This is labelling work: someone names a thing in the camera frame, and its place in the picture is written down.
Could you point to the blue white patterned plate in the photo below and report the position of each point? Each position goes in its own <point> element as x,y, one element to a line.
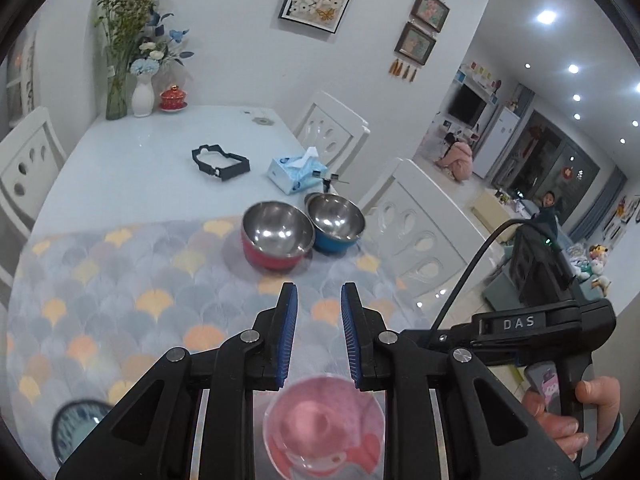
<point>72,424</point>

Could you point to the black phone stand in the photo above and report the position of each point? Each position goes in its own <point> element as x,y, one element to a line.
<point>327,179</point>

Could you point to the blue steel bowl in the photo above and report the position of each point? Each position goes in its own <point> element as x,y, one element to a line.
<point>339,223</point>

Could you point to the red steel bowl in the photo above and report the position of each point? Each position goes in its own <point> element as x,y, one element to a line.
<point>276,235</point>

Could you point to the red lidded cup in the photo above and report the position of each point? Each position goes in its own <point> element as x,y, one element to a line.
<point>173,99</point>

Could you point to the white refrigerator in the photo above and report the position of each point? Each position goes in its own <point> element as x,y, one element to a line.
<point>493,142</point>

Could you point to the white chair near right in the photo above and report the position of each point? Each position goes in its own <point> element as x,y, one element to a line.
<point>422,237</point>

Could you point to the upper small framed picture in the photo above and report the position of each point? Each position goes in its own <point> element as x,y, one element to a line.
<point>432,13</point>

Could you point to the wall television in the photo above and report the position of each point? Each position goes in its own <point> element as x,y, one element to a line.
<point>466,106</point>

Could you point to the lower small framed picture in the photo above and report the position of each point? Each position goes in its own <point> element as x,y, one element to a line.
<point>415,44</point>

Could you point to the pink penguin plate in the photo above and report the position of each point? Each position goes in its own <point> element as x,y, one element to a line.
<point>323,427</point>

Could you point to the person in pink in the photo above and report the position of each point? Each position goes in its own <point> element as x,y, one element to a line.
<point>458,160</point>

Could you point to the white flower vase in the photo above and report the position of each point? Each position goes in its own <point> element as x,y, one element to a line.
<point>143,97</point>

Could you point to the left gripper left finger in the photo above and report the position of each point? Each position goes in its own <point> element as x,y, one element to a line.
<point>193,400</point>

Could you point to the scallop pattern table mat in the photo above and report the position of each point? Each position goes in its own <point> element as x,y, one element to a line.
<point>91,312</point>

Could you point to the glass vase with stems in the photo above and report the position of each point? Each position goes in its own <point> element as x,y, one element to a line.
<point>122,22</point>

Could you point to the blue tissue pack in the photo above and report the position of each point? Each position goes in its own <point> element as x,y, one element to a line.
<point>297,173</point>

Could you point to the white chair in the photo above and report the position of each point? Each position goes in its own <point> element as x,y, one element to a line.
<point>422,237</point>
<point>32,157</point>
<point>337,132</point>

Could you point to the white chair left far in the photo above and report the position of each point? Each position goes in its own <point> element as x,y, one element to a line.
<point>32,157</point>

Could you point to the white chair far right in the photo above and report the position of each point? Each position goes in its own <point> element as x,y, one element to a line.
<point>337,132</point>

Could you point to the small framed picture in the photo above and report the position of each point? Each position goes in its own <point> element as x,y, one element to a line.
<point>415,44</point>
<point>432,13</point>

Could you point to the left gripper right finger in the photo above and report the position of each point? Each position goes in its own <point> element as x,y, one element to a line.
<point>446,414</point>

